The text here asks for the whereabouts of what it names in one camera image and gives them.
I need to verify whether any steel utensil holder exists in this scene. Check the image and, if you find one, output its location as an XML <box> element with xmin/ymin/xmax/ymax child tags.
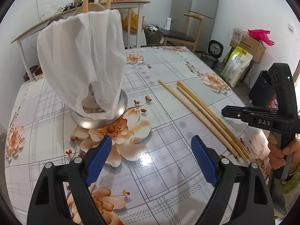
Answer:
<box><xmin>70</xmin><ymin>89</ymin><xmax>128</xmax><ymax>130</ymax></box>

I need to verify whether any wooden chopstick three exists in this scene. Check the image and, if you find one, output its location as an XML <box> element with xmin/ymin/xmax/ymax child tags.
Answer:
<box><xmin>158</xmin><ymin>80</ymin><xmax>239</xmax><ymax>157</ymax></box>

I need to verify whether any wooden chopstick four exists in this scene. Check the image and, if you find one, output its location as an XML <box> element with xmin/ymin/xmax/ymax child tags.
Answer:
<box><xmin>176</xmin><ymin>85</ymin><xmax>250</xmax><ymax>163</ymax></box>

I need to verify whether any wooden chopstick five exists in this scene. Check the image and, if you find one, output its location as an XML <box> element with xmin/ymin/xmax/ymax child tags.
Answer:
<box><xmin>177</xmin><ymin>81</ymin><xmax>251</xmax><ymax>160</ymax></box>

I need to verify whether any steel spoon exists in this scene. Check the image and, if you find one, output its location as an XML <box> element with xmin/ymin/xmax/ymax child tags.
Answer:
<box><xmin>47</xmin><ymin>15</ymin><xmax>64</xmax><ymax>26</ymax></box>

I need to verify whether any white ceramic spoon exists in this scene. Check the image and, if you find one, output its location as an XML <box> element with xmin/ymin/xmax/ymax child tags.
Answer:
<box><xmin>73</xmin><ymin>3</ymin><xmax>105</xmax><ymax>16</ymax></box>

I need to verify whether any person's right hand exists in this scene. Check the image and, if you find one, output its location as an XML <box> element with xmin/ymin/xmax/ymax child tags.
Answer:
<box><xmin>267</xmin><ymin>132</ymin><xmax>300</xmax><ymax>174</ymax></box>

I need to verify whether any red snack packet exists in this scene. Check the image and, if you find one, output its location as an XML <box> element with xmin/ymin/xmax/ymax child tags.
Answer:
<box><xmin>269</xmin><ymin>98</ymin><xmax>278</xmax><ymax>109</ymax></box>

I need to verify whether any floral plastic tablecloth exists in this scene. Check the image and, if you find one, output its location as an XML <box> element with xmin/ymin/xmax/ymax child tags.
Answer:
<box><xmin>4</xmin><ymin>46</ymin><xmax>273</xmax><ymax>225</ymax></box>

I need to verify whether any yellow green rice bag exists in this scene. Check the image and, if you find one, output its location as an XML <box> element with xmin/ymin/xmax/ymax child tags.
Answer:
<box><xmin>219</xmin><ymin>46</ymin><xmax>253</xmax><ymax>88</ymax></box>

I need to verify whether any cardboard box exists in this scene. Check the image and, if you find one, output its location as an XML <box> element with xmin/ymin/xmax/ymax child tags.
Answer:
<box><xmin>230</xmin><ymin>35</ymin><xmax>266</xmax><ymax>63</ymax></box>

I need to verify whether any pink plastic bag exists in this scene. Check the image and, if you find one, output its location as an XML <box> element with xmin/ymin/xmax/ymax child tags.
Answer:
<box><xmin>248</xmin><ymin>29</ymin><xmax>275</xmax><ymax>46</ymax></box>

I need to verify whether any white mesh cloth cover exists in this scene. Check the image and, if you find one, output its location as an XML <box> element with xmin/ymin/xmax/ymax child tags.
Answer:
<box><xmin>37</xmin><ymin>10</ymin><xmax>127</xmax><ymax>119</ymax></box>

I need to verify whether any black rice cooker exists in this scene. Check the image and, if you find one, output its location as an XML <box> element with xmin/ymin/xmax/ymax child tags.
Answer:
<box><xmin>200</xmin><ymin>40</ymin><xmax>224</xmax><ymax>69</ymax></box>

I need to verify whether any yellow plastic bag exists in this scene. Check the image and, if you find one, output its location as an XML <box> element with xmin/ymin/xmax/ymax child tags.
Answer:
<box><xmin>121</xmin><ymin>10</ymin><xmax>138</xmax><ymax>34</ymax></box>

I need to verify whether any wooden chair black seat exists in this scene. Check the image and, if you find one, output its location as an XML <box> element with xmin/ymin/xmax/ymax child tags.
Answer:
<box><xmin>159</xmin><ymin>13</ymin><xmax>204</xmax><ymax>53</ymax></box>

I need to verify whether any white side table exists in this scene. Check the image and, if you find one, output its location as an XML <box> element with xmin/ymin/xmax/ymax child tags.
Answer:
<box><xmin>10</xmin><ymin>0</ymin><xmax>151</xmax><ymax>76</ymax></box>

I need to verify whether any silver refrigerator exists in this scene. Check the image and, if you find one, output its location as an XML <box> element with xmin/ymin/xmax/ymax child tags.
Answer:
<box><xmin>170</xmin><ymin>0</ymin><xmax>219</xmax><ymax>52</ymax></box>

